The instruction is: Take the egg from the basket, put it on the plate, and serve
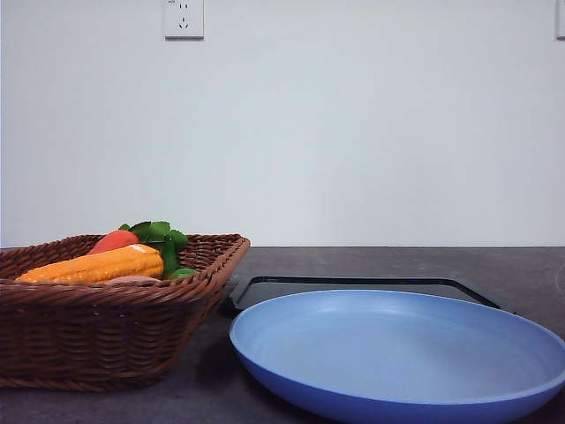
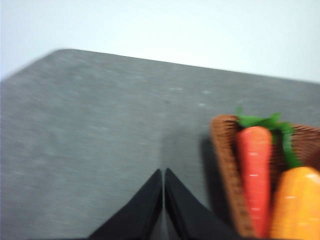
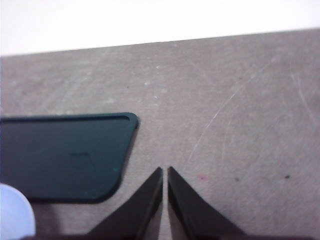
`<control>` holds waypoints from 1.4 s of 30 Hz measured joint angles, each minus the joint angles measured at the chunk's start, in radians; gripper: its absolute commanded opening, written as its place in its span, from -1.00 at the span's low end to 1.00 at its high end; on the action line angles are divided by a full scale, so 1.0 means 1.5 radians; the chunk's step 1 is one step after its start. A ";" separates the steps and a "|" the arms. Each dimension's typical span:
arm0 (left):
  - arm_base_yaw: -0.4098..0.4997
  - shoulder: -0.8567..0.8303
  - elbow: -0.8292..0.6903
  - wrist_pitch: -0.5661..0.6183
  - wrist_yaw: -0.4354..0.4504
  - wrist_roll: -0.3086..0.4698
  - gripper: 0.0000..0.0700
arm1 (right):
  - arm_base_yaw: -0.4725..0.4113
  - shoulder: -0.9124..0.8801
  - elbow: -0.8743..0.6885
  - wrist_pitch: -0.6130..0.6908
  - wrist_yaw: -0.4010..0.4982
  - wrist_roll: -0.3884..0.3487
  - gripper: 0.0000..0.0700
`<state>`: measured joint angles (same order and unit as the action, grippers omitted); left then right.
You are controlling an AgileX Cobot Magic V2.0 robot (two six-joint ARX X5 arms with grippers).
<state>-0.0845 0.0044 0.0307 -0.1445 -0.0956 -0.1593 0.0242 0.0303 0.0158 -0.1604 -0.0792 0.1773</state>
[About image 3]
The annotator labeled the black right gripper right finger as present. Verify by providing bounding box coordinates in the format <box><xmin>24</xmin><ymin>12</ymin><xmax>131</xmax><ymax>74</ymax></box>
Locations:
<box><xmin>167</xmin><ymin>166</ymin><xmax>247</xmax><ymax>240</ymax></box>

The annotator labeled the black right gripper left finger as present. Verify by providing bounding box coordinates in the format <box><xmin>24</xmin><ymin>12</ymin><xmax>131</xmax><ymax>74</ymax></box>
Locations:
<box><xmin>87</xmin><ymin>167</ymin><xmax>163</xmax><ymax>240</ymax></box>

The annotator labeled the light blue plate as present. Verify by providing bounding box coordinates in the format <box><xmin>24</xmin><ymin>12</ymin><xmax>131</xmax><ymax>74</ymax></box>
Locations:
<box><xmin>0</xmin><ymin>183</ymin><xmax>36</xmax><ymax>238</ymax></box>

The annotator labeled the dark green rectangular tray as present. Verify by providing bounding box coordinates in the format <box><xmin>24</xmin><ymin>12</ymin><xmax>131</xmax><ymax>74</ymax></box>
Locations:
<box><xmin>0</xmin><ymin>112</ymin><xmax>139</xmax><ymax>203</ymax></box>

